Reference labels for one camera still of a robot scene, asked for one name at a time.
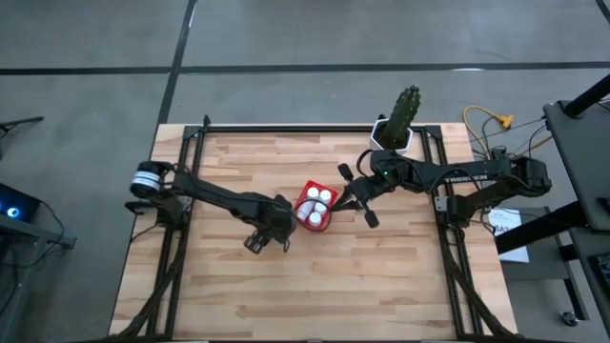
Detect black stand leg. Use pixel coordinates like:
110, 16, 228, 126
0, 115, 45, 135

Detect black aluminium table frame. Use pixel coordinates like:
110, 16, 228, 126
116, 122, 519, 342

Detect grey side table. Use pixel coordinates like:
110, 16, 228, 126
0, 209, 77, 343

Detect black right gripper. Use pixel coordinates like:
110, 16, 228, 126
332, 164, 381, 229

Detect green cactus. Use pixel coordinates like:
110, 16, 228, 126
378, 84, 423, 151

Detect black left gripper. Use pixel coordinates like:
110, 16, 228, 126
259, 193, 302, 242

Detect black computer tower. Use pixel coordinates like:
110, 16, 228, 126
0, 183, 42, 223

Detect white paper sheet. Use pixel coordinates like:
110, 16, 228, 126
487, 207, 531, 265

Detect yellow extension cord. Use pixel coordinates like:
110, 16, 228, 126
461, 105, 554, 161

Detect white hexagonal planter pot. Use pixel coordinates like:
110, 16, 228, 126
369, 117, 415, 155

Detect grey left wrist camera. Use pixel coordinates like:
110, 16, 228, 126
243, 232, 269, 255

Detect red plastic basket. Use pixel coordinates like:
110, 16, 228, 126
293, 179, 340, 233

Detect dark grey desk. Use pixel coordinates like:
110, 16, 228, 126
494, 71, 610, 330

